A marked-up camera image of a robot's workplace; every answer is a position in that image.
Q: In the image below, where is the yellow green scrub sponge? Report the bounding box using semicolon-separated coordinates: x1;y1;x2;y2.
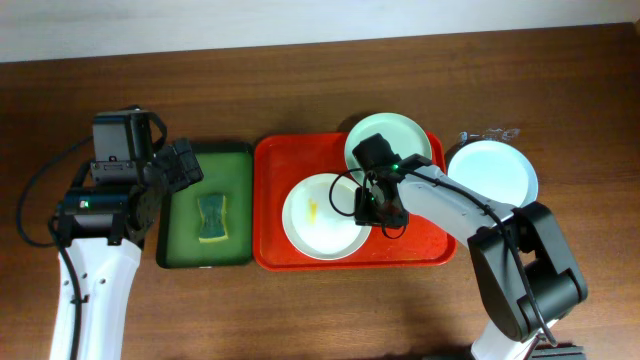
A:
198;193;228;243

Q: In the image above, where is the white plate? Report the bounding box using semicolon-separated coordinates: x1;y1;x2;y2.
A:
281;173;372;261

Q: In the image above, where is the light blue plate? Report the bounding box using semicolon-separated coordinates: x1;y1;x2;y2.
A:
445;140;539;207

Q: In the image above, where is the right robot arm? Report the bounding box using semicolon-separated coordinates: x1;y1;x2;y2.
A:
353;148;588;360

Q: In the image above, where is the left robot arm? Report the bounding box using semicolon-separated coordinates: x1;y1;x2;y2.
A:
48;138;204;359

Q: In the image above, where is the dark green soapy tray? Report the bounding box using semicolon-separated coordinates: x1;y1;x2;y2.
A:
156;142;253;269

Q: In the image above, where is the red plastic tray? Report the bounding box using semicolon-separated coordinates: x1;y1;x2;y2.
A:
252;133;458;272

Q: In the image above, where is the pale green plate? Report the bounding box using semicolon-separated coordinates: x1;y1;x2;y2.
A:
344;113;432;170

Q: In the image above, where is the black metal base rail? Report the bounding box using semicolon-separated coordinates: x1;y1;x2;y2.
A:
526;344;587;360

